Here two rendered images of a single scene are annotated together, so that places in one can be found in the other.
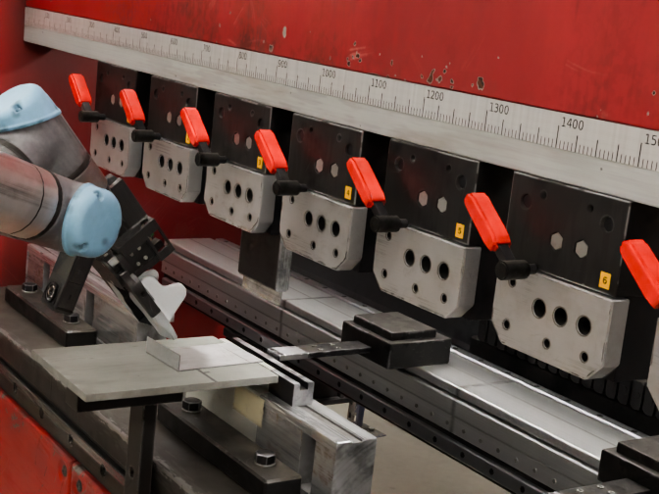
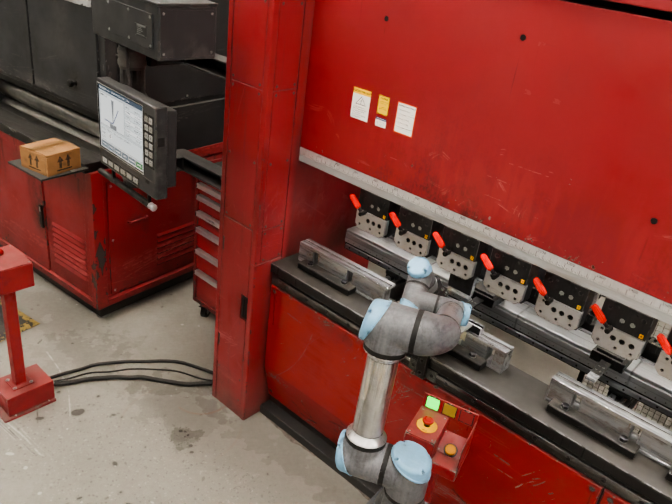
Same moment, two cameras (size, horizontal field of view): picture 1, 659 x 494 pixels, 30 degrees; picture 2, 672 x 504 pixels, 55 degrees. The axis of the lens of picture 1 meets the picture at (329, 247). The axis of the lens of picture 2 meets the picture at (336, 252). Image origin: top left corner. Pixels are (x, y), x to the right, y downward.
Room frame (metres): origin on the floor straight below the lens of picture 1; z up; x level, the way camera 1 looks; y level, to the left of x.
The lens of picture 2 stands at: (-0.27, 1.16, 2.27)
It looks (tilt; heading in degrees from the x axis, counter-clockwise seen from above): 27 degrees down; 343
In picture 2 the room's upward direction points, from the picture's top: 8 degrees clockwise
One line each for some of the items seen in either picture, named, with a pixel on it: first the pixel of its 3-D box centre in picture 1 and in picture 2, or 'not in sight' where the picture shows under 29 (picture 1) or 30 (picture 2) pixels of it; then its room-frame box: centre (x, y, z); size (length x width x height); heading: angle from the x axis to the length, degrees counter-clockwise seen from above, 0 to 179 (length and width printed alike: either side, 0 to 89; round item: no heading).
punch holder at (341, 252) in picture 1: (346, 190); (511, 273); (1.45, -0.01, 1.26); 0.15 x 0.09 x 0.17; 35
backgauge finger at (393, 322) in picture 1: (353, 341); (477, 298); (1.67, -0.05, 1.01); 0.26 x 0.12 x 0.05; 125
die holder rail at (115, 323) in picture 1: (92, 302); (344, 271); (2.05, 0.40, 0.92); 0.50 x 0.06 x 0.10; 35
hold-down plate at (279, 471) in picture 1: (225, 446); (449, 346); (1.53, 0.11, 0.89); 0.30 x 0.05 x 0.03; 35
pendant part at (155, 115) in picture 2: not in sight; (138, 135); (2.26, 1.25, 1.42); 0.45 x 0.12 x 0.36; 31
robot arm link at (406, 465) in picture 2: not in sight; (406, 470); (0.91, 0.50, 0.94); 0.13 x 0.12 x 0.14; 58
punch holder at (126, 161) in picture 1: (135, 119); (378, 211); (1.94, 0.33, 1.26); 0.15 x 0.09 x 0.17; 35
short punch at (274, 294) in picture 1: (264, 262); (461, 283); (1.59, 0.08, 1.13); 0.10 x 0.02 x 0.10; 35
